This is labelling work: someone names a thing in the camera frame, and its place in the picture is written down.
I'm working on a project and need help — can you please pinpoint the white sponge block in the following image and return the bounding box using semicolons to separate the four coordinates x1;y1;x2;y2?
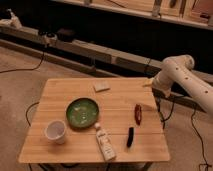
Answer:
93;82;110;92

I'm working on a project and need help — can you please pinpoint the white socket on ledge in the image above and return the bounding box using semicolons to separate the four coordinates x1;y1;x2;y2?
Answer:
43;33;57;46

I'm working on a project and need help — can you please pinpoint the black eraser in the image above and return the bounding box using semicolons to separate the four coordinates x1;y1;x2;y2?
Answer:
126;127;134;148

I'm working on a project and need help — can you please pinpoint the white paper cup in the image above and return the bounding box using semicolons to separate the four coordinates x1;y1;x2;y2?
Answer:
44;120;66;144

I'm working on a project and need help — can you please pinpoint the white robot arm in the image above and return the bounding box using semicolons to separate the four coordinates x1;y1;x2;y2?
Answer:
143;55;213;115

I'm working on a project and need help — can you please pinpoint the white lotion bottle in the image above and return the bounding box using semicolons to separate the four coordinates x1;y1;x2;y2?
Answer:
95;123;116;161

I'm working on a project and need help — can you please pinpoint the white object on ledge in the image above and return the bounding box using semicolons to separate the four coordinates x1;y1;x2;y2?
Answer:
0;9;22;29

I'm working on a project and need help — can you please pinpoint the black cable floor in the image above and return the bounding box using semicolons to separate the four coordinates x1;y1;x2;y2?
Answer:
0;46;46;74
190;106;212;171

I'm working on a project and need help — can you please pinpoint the black cable left floor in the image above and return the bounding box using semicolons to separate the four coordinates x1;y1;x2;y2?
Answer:
0;46;46;74

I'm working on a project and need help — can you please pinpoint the green plate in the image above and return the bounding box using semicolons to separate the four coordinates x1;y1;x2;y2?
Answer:
66;98;99;129

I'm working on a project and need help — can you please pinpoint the red pocket knife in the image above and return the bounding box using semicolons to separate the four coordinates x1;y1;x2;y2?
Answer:
134;104;142;125

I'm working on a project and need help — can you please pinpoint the black box on ledge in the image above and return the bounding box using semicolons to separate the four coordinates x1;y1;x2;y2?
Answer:
57;28;75;42

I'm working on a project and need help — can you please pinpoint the black cable right floor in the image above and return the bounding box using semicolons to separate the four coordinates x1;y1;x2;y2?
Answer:
190;106;212;171

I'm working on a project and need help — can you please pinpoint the wooden table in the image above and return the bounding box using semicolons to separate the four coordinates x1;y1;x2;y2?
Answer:
19;78;170;164

